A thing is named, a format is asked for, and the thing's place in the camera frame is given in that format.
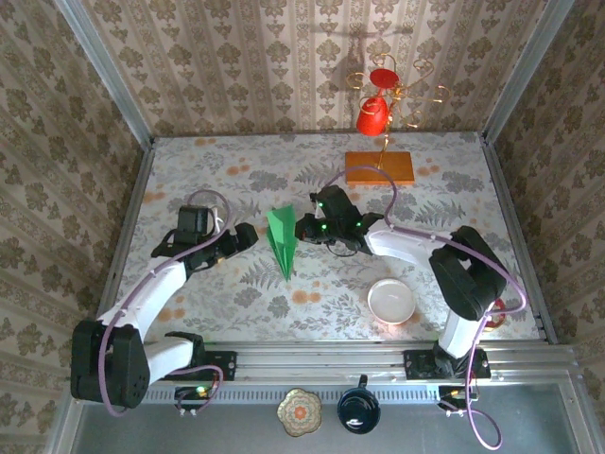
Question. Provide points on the green paper sheet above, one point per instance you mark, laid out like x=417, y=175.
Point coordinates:
x=282, y=236

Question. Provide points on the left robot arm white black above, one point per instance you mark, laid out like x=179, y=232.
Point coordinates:
x=113, y=369

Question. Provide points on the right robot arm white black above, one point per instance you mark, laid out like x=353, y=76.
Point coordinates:
x=472, y=279

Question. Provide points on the white bowl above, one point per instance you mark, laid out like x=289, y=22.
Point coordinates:
x=391, y=301

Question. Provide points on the black power connector box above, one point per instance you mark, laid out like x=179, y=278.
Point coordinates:
x=189, y=395
x=449, y=395

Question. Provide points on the red saucer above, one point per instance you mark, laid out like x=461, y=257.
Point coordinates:
x=383, y=78

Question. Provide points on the red and cream cup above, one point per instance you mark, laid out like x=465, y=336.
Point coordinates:
x=495, y=321

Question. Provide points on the dark blue mug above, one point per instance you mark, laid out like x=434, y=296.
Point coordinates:
x=358, y=409

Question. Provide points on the small patterned plate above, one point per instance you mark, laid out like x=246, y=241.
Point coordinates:
x=299, y=412

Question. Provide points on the grey metal shelf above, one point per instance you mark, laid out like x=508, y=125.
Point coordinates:
x=227, y=430

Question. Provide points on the aluminium side rail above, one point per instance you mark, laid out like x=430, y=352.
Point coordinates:
x=132, y=198
x=520, y=213

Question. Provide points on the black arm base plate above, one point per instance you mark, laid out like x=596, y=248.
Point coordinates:
x=418, y=364
x=222, y=361

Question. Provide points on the long aluminium frame rail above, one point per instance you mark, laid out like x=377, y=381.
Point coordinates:
x=321, y=359

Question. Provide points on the aluminium corner post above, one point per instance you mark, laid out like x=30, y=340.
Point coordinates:
x=524, y=71
x=106, y=71

